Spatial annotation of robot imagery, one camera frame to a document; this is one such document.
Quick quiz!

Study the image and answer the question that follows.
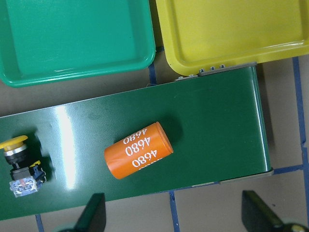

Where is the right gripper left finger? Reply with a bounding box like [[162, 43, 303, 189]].
[[73, 193, 106, 232]]

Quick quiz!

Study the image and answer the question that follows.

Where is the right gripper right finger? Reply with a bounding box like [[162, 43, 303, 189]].
[[241, 190, 284, 232]]

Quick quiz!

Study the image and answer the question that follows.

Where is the yellow push button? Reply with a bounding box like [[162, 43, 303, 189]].
[[0, 135, 46, 198]]

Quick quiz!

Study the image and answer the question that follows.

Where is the orange 4680 cylinder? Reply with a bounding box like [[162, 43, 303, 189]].
[[104, 122, 173, 179]]

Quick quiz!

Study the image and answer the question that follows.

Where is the green conveyor belt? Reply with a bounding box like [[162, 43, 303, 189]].
[[0, 63, 272, 220]]

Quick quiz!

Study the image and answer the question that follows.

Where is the green plastic tray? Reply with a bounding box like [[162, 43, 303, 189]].
[[0, 0, 155, 87]]

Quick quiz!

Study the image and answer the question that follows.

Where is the yellow plastic tray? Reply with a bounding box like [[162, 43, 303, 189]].
[[156, 0, 309, 75]]

